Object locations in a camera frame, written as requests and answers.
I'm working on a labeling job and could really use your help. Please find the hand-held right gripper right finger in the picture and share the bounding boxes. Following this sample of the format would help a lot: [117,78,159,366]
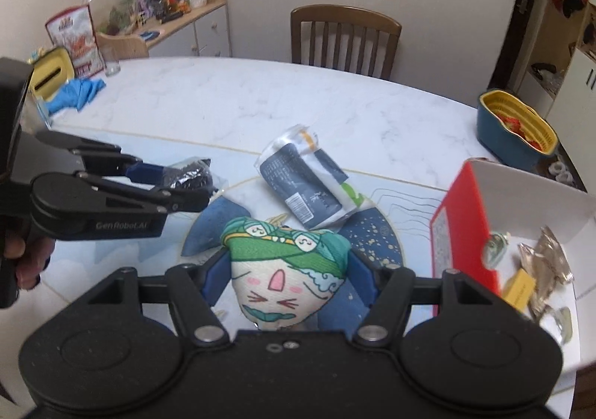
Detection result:
[347,251,501,346]

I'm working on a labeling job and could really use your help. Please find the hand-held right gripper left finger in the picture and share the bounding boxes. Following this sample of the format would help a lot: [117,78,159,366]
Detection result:
[86,251,234,346]

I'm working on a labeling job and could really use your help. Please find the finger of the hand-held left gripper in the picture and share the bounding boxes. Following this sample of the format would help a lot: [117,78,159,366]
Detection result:
[70,146,171,189]
[77,171,211,215]

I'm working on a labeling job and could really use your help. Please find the small black packet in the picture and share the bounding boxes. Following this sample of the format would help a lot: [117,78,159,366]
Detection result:
[163,158,226,193]

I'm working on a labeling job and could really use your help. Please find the plush doll with green turban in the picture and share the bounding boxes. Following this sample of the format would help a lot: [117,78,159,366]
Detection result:
[220,215,352,331]

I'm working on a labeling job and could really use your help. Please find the red cardboard box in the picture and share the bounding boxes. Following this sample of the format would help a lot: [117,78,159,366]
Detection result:
[429,158,596,387]

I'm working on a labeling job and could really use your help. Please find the small yellow box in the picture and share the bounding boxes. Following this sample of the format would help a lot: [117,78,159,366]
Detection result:
[502,271,536,310]

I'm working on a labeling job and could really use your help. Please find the gold foil wrapper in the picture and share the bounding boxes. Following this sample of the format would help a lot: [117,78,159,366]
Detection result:
[518,226,576,284]

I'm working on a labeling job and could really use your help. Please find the pale beige tube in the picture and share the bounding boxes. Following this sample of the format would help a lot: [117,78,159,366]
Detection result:
[547,307,574,345]

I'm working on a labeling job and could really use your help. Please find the person's left hand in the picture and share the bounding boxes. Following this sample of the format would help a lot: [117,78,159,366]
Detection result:
[0,233,54,292]

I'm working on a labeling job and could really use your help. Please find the blue rubber gloves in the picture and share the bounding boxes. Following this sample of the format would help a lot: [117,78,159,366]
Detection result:
[47,78,107,114]

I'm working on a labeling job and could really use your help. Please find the grey and white pouch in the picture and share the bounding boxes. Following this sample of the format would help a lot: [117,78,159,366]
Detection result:
[255,124,366,231]

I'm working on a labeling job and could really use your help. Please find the clear drinking glass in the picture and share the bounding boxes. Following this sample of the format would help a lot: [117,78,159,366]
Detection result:
[103,44,123,76]

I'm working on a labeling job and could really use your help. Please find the light wooden high chair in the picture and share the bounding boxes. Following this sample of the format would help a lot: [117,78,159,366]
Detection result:
[95,30,150,61]

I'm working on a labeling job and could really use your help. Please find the yellow and grey tissue box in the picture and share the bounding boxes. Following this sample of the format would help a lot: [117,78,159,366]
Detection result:
[28,46,75,100]

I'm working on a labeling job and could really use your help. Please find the red snack bag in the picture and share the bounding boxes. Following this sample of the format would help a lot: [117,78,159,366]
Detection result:
[45,4,105,77]

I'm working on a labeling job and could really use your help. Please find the wooden sideboard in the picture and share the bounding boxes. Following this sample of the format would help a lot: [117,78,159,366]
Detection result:
[140,0,232,59]

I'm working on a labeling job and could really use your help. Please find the dried flower bag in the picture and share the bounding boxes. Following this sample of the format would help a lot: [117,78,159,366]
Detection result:
[109,0,137,33]

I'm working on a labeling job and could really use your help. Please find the yellow and blue basket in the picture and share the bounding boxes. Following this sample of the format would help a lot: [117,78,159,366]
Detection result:
[476,89,559,172]

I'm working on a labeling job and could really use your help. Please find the red food pieces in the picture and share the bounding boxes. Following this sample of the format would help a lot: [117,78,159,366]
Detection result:
[496,109,543,152]

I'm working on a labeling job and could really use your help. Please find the dark wooden dining chair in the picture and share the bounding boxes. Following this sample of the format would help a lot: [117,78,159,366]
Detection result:
[291,4,402,79]

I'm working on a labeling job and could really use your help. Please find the dark door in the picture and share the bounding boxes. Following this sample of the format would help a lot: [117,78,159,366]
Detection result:
[486,0,555,94]

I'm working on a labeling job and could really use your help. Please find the white wall cabinet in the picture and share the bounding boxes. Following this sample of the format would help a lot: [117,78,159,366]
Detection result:
[507,0,596,131]

